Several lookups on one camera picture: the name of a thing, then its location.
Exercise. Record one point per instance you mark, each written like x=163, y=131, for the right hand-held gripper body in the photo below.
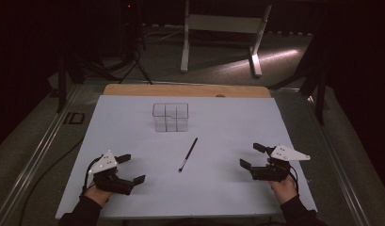
x=285, y=153

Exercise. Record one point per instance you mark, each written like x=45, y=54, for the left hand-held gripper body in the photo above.
x=103, y=163

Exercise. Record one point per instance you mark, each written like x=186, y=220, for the thin black makeup brush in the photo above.
x=188, y=154

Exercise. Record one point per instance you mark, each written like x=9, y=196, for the clear plastic organizer box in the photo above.
x=170, y=117

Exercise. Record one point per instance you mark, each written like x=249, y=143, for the person's left hand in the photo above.
x=97, y=196

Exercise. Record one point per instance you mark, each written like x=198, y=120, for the person's right hand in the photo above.
x=284, y=190

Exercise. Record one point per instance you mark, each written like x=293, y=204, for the white table cover sheet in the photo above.
x=196, y=194

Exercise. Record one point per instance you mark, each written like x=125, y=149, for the black tripod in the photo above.
x=135, y=59

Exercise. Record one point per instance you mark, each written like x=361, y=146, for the metal floor rail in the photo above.
x=340, y=175
x=33, y=157

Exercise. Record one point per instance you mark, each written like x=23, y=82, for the white metal desk frame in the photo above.
x=224, y=23

